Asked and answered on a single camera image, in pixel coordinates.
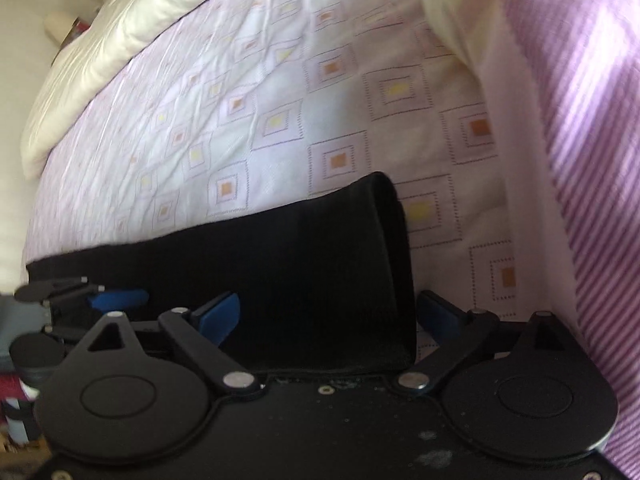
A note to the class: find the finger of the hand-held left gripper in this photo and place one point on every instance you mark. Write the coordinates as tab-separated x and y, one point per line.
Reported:
117	298

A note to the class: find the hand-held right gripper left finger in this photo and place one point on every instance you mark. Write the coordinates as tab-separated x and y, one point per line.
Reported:
217	317

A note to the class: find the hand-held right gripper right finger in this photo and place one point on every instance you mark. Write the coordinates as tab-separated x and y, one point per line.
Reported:
440	316

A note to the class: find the black pants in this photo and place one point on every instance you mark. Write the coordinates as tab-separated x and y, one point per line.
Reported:
280	270

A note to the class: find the purple striped rolled blanket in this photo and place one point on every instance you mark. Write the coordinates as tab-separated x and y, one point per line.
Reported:
575	135

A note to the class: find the pink patterned bed sheet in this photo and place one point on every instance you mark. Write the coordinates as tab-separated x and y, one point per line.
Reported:
280	85

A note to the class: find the cream duvet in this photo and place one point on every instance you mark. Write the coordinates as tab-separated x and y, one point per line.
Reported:
115	50

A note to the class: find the cream table lamp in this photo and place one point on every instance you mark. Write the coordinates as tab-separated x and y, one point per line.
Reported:
59	25

